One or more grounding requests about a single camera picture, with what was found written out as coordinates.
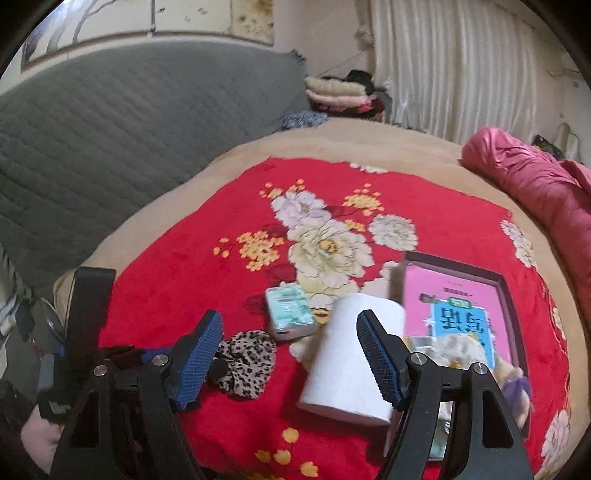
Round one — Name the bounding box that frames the pink book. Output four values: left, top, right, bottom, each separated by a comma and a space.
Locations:
402, 265, 513, 370

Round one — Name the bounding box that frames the pink quilt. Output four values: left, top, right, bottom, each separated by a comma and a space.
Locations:
462, 128, 591, 296

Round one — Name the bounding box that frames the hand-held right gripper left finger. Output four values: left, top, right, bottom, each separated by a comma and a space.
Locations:
48, 310, 225, 480

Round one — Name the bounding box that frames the white curtain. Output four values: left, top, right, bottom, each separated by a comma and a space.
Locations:
369, 0, 541, 146

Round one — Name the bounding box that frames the wall poster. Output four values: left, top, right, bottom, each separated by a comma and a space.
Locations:
21, 0, 278, 72

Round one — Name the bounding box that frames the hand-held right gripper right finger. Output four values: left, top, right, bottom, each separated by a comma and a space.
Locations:
356, 309, 536, 480

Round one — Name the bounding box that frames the red floral blanket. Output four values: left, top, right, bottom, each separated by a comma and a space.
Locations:
99, 157, 571, 480

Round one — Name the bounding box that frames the dark floral cloth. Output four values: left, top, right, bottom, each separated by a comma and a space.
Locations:
281, 111, 329, 132

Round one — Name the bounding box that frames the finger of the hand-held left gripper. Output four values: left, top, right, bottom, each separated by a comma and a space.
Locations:
65, 267, 116, 376
99, 346, 160, 370

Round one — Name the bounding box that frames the grey quilted headboard cover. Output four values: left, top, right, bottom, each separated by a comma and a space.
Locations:
0, 39, 309, 289

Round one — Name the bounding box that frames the boxy green tissue pack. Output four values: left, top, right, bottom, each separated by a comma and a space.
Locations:
264, 285, 319, 343

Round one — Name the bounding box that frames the leopard print scrunchie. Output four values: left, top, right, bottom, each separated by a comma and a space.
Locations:
208, 330, 277, 400

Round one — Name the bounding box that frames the stack of folded clothes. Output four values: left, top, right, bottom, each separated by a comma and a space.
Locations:
304, 69, 393, 123

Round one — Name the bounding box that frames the dark brown cardboard box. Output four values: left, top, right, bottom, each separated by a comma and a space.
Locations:
381, 251, 532, 462

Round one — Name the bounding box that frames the white toilet paper roll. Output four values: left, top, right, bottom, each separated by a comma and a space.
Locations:
297, 294, 407, 426

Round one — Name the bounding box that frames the person's left hand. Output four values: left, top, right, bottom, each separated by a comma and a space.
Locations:
21, 413, 63, 472

